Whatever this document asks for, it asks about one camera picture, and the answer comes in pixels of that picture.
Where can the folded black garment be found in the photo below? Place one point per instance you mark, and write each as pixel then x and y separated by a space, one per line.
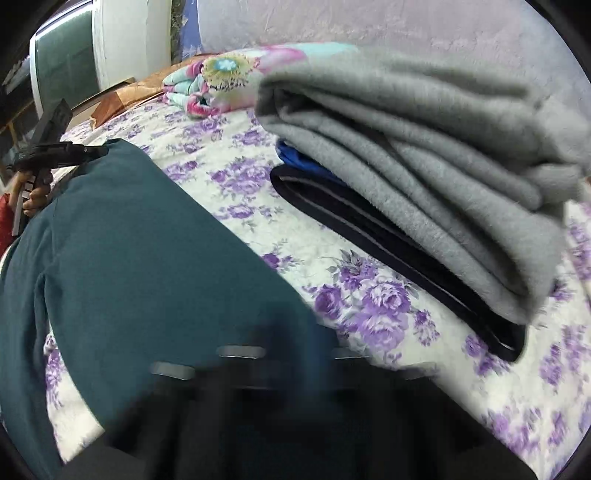
pixel 315 191

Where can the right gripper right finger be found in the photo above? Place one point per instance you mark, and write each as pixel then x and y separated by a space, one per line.
pixel 354 420

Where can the folded floral turquoise quilt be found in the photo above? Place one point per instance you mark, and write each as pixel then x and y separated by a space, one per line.
pixel 230 81

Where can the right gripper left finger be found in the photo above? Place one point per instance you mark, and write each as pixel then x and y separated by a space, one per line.
pixel 179 428

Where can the person's hand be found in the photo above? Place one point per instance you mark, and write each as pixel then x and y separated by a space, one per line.
pixel 38 197

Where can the purple floral bedspread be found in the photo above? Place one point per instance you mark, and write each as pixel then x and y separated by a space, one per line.
pixel 539 407

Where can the window with white frame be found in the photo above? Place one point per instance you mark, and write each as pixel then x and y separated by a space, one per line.
pixel 91 46

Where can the brown orange pillow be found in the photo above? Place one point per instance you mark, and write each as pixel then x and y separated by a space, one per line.
pixel 133 94

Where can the dark teal fleece pants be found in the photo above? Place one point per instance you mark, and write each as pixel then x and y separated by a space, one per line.
pixel 125 270

